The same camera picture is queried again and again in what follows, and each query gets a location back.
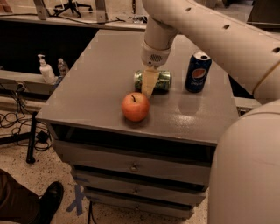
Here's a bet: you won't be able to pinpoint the drawer with knob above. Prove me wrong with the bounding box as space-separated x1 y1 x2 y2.
71 170 206 206
84 188 194 219
53 140 210 186

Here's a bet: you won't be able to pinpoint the blue tape cross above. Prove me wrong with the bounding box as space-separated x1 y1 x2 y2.
66 183 88 217

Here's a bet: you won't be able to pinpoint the black stand pole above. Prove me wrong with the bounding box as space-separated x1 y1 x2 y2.
26 112 37 164

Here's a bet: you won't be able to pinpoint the blue Pepsi can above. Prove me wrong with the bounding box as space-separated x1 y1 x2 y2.
185 51 212 93

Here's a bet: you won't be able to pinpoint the top drawer with knob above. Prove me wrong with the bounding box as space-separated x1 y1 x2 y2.
53 140 210 186

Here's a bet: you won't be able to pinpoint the middle drawer with knob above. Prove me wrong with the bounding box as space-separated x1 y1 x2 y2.
71 170 206 206

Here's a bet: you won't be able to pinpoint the green soda can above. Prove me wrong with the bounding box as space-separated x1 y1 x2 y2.
134 70 172 91

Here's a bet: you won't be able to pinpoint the red apple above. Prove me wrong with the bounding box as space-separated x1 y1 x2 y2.
122 92 150 122

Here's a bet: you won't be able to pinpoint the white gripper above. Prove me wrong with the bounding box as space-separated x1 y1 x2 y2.
141 41 171 98

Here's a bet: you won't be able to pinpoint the black floor cables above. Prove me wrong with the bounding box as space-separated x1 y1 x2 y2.
0 82 53 152

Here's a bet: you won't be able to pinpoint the black shoe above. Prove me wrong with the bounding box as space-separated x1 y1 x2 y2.
31 181 64 224

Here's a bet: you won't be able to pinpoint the white pump dispenser bottle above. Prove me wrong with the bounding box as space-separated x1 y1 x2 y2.
38 54 56 84

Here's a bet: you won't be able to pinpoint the brown trouser leg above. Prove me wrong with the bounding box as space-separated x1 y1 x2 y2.
0 170 39 224

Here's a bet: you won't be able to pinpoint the black office chair base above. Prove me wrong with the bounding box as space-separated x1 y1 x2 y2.
53 0 93 18

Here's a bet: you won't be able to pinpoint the clear plastic bottle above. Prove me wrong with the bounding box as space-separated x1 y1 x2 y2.
58 58 69 76

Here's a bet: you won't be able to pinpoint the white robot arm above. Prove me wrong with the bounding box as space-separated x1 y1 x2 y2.
142 0 280 224

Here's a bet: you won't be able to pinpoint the bottom drawer with knob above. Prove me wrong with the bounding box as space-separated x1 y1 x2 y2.
84 188 194 219

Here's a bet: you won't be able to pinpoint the grey drawer cabinet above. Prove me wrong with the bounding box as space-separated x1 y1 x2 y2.
36 29 240 220

